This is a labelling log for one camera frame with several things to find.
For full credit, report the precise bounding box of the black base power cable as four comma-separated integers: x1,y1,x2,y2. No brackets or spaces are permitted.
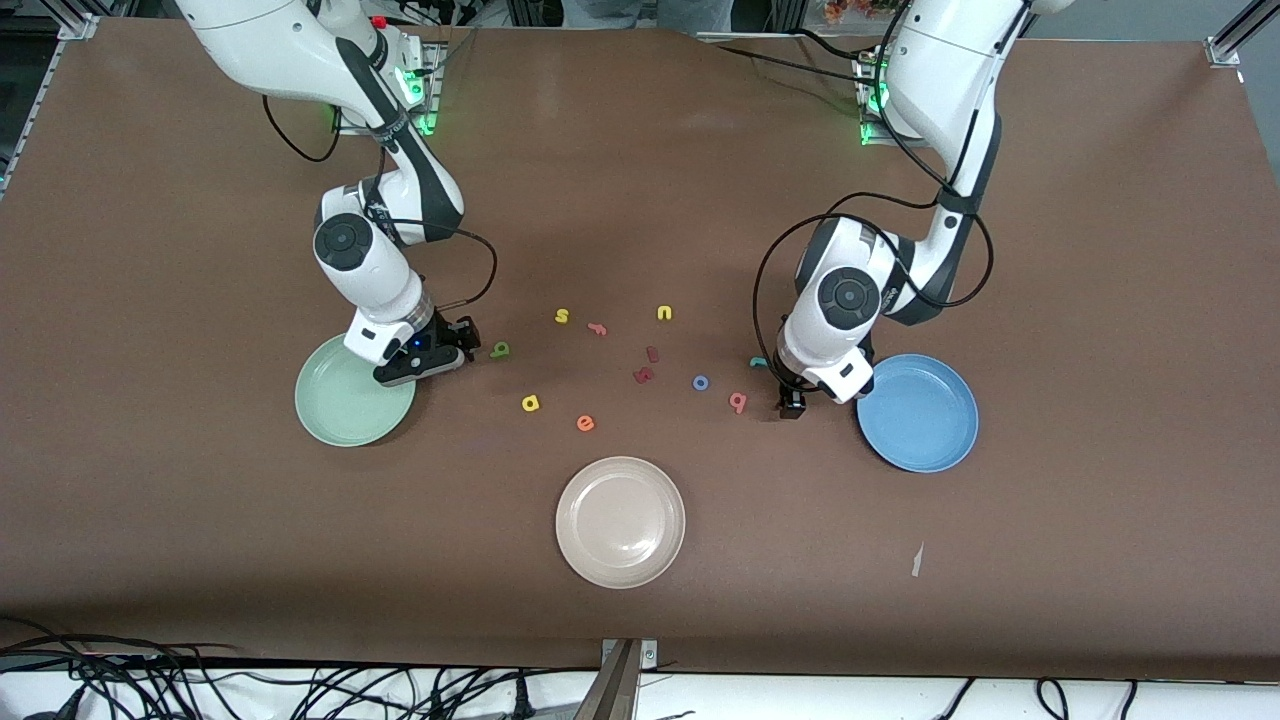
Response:
712,28,886,89

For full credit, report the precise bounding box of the metal table edge bracket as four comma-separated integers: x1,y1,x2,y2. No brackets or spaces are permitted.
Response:
598,638,659,720

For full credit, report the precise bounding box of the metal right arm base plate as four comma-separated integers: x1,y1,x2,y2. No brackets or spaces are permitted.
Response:
395,40,443,137

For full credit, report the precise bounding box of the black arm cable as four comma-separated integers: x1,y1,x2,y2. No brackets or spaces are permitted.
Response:
752,60,997,389
262,95,499,309

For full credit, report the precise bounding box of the blue plate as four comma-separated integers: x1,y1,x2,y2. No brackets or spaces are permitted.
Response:
856,354,980,474

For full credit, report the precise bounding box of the beige plate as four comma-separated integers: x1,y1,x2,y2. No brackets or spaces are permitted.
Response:
555,456,687,590

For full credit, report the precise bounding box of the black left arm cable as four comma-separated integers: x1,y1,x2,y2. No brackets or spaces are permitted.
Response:
752,60,997,389

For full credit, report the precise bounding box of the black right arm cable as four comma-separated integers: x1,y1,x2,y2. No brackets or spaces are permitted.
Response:
262,95,499,309

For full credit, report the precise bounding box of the light green plate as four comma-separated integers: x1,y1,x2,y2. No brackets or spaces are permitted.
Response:
294,333,418,448

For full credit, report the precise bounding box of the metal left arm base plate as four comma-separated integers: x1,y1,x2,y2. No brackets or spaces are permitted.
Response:
856,50,906,150

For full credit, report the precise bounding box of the aluminium frame profile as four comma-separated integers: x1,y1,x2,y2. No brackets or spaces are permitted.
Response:
1205,0,1280,69
0,12,101,196

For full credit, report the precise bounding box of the orange decorative object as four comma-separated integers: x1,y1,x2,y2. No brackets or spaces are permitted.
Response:
823,0,906,23

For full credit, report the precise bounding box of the person in grey clothes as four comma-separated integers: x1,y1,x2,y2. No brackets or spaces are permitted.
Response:
563,0,733,33

